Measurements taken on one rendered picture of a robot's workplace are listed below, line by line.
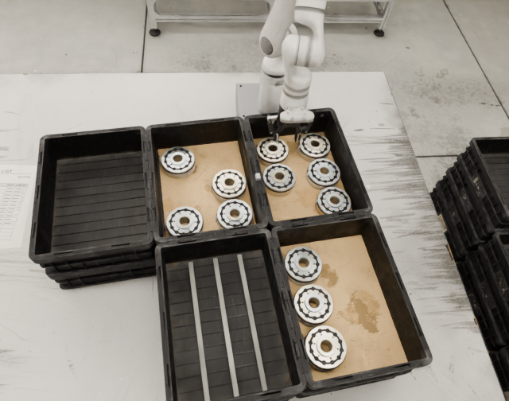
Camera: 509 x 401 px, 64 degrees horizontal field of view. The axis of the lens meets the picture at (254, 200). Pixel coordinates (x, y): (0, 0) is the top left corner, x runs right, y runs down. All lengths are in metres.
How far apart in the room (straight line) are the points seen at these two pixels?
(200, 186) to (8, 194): 0.65
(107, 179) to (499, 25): 3.38
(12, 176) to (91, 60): 1.60
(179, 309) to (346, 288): 0.45
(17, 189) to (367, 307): 1.16
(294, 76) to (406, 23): 2.63
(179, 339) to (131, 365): 0.19
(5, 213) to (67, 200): 0.27
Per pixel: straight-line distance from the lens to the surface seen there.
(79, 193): 1.31
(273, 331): 1.08
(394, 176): 1.56
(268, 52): 1.31
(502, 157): 2.17
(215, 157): 1.31
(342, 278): 1.16
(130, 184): 1.28
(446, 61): 3.40
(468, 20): 3.92
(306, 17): 1.01
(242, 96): 1.55
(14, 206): 1.52
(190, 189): 1.25
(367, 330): 1.13
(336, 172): 1.30
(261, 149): 1.30
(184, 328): 1.08
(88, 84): 1.80
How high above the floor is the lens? 1.87
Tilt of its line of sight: 58 degrees down
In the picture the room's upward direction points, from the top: 7 degrees clockwise
